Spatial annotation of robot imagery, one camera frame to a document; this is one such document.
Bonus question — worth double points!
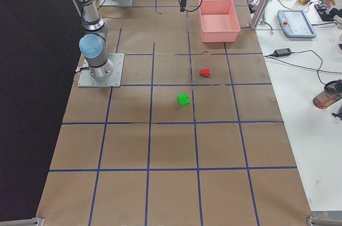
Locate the black power adapter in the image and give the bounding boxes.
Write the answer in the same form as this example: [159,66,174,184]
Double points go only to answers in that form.
[272,48,292,57]

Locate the brown drink bottle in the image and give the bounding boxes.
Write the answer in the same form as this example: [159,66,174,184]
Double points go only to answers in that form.
[313,80,341,109]

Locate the green toy block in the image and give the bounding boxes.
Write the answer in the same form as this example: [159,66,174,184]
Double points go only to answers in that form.
[176,93,190,107]

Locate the red toy block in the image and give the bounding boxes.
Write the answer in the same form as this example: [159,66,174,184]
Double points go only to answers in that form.
[200,68,211,78]

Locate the teach pendant tablet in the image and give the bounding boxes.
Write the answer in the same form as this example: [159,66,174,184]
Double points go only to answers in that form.
[277,10,316,39]

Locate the pink plastic box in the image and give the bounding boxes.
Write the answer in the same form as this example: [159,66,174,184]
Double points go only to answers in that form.
[199,0,240,43]

